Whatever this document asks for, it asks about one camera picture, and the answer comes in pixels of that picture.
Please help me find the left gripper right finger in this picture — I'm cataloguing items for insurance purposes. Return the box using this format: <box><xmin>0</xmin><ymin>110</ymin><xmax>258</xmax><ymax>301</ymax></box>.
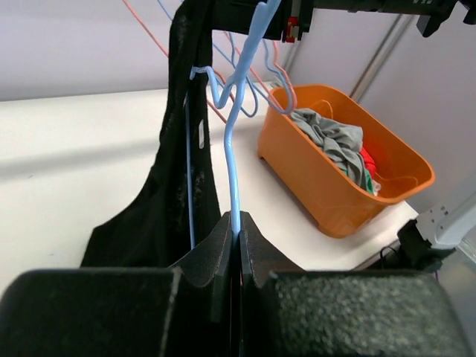
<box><xmin>239</xmin><ymin>212</ymin><xmax>472</xmax><ymax>356</ymax></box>

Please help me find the green tank top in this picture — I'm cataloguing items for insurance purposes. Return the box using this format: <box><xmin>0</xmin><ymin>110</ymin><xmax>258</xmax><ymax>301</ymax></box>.
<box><xmin>340</xmin><ymin>167</ymin><xmax>373</xmax><ymax>194</ymax></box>

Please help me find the black tank top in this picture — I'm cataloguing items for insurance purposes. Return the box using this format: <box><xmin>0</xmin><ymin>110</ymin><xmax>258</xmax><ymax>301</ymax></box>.
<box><xmin>81</xmin><ymin>1</ymin><xmax>222</xmax><ymax>268</ymax></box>

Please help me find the blue hanger of red top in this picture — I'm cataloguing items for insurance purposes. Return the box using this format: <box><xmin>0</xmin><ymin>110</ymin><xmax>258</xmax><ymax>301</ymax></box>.
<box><xmin>250</xmin><ymin>40</ymin><xmax>287</xmax><ymax>108</ymax></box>

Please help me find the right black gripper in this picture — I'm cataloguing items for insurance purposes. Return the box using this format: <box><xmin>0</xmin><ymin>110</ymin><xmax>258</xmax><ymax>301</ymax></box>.
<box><xmin>212</xmin><ymin>0</ymin><xmax>459</xmax><ymax>42</ymax></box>

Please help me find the blue hanger of black top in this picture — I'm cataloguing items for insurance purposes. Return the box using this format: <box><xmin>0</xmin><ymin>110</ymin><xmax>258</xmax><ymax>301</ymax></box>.
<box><xmin>184</xmin><ymin>0</ymin><xmax>282</xmax><ymax>250</ymax></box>

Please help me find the grey tank top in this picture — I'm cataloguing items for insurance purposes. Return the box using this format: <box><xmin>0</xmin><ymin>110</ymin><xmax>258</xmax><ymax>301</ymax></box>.
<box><xmin>290</xmin><ymin>108</ymin><xmax>364</xmax><ymax>172</ymax></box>

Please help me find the pink hanger of grey top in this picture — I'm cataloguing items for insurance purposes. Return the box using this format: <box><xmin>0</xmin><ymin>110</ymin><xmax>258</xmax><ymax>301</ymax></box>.
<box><xmin>120</xmin><ymin>0</ymin><xmax>239</xmax><ymax>126</ymax></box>

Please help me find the red tank top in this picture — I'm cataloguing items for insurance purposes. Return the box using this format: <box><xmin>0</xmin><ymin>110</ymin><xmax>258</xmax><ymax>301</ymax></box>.
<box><xmin>360</xmin><ymin>147</ymin><xmax>377</xmax><ymax>178</ymax></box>

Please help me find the white tank top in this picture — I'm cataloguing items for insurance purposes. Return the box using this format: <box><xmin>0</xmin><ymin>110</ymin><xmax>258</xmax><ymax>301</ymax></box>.
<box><xmin>372</xmin><ymin>181</ymin><xmax>382</xmax><ymax>196</ymax></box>

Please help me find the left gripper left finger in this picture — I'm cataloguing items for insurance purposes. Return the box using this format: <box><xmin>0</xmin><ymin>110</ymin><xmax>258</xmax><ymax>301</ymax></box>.
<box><xmin>1</xmin><ymin>214</ymin><xmax>232</xmax><ymax>356</ymax></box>

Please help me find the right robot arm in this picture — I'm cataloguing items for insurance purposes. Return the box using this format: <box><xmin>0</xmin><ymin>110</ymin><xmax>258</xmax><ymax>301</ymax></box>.
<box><xmin>257</xmin><ymin>85</ymin><xmax>475</xmax><ymax>273</ymax></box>

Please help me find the orange plastic basket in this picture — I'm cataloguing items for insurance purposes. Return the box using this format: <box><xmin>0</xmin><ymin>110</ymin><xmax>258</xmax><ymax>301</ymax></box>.
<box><xmin>257</xmin><ymin>84</ymin><xmax>435</xmax><ymax>238</ymax></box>

